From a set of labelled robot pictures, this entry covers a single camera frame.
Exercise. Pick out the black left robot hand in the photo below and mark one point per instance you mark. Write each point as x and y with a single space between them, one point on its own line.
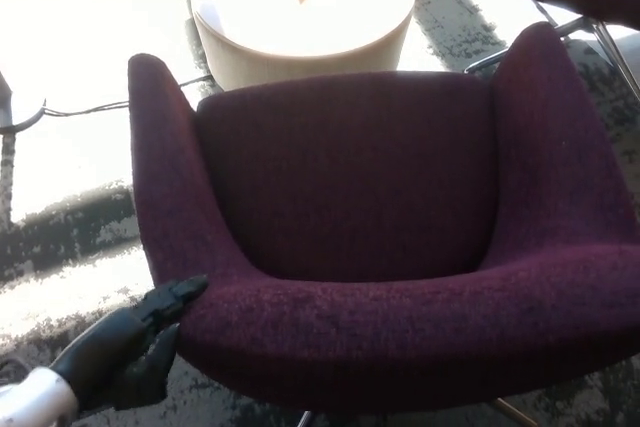
115 352

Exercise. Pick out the purple fabric armchair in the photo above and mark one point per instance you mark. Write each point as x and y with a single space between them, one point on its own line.
350 187

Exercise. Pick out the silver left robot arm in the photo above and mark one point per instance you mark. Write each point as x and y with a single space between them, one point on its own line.
35 399

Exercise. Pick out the chrome armchair leg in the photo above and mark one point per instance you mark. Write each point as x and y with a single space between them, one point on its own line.
306 419

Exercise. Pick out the round white side table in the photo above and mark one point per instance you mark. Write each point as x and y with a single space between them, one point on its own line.
300 32

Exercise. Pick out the wooden armchair leg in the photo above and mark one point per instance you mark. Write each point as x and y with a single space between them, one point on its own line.
515 413

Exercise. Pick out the chrome chair leg frame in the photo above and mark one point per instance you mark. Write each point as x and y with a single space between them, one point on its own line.
565 29

